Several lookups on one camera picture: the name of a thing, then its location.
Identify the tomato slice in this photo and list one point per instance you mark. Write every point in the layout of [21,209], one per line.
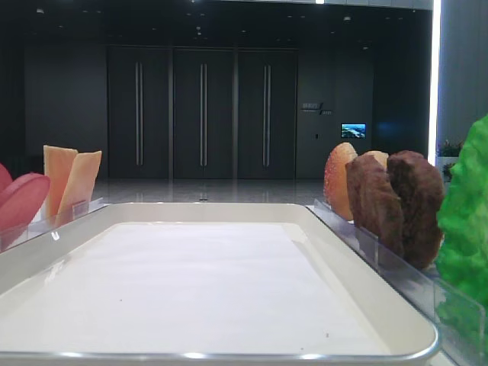
[21,199]
[5,178]

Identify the dark double door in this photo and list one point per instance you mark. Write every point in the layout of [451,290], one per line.
[138,110]
[267,114]
[203,112]

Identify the rear tomato slice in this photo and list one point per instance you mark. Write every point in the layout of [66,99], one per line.
[5,178]

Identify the right dark double door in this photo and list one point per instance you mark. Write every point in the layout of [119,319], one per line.
[267,114]

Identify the white paper tray liner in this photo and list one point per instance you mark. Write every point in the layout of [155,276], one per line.
[174,288]

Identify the left dark double door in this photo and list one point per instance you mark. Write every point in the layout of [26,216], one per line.
[138,110]

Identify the potted plant with flowers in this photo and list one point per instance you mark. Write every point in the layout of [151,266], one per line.
[447,156]

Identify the front tomato slice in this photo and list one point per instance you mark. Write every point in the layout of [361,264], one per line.
[21,199]

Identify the bun slice rear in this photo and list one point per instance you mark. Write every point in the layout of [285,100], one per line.
[381,157]

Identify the cheese slice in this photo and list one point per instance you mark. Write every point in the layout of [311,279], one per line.
[81,181]
[57,163]

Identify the right cheese slice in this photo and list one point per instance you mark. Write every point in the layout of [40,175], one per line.
[81,181]

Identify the right brown meat patty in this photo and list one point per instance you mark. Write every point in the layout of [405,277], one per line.
[421,190]

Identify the middle dark double door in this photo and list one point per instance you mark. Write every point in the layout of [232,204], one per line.
[203,112]

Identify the left brown meat patty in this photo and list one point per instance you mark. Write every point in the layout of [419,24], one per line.
[374,204]

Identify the seeded bun slice front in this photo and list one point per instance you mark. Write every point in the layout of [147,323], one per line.
[335,179]

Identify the clear acrylic rack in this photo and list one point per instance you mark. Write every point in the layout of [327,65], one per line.
[40,224]
[461,320]

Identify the clear acrylic rack right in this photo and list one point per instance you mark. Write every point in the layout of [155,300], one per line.
[461,320]

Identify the green lettuce leaf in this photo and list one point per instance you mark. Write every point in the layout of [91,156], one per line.
[462,259]

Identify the left cheese slice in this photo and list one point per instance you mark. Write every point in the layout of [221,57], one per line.
[57,163]

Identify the white rectangular serving tray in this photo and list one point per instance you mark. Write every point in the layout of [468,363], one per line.
[410,338]

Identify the small wall display screen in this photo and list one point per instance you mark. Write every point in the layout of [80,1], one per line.
[351,131]

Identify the brown meat patty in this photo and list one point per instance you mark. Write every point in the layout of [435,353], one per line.
[374,204]
[421,190]

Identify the clear acrylic rack left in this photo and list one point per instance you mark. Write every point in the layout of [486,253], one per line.
[40,224]

